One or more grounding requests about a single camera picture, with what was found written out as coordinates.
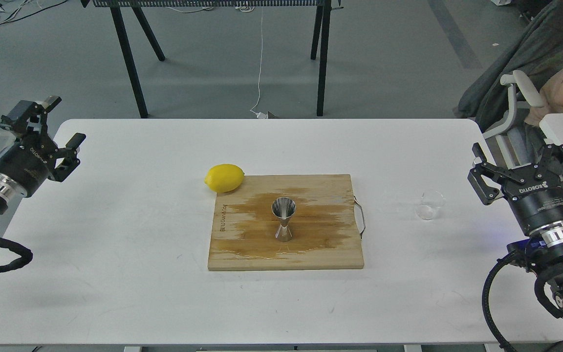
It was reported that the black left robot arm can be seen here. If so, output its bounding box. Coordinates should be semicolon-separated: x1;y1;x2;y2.
0;96;86;273

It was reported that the black metal frame table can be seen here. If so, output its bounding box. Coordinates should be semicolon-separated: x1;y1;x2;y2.
81;0;343;119

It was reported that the wooden cutting board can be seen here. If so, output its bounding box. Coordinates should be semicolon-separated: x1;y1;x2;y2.
207;174;364;271

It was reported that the small clear glass cup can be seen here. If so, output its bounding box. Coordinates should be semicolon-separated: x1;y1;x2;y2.
414;189;446;220

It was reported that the dark grey jacket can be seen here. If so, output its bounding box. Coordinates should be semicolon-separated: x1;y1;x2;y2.
454;0;563;132

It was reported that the yellow lemon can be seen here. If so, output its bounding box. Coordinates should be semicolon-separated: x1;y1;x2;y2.
204;163;244;193

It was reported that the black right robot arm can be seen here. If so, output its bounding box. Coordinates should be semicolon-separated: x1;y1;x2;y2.
468;143;563;352

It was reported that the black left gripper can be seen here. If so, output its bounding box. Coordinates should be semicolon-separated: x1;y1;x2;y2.
0;96;87;198

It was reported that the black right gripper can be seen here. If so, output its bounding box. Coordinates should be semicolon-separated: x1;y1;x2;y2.
467;143;563;237

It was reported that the white office chair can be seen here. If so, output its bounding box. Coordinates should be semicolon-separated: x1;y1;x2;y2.
482;70;544;169

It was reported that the steel double jigger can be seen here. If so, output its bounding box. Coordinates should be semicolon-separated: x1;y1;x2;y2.
272;198;296;242

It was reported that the white hanging cable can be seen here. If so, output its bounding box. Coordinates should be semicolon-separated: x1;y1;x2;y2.
249;5;268;119

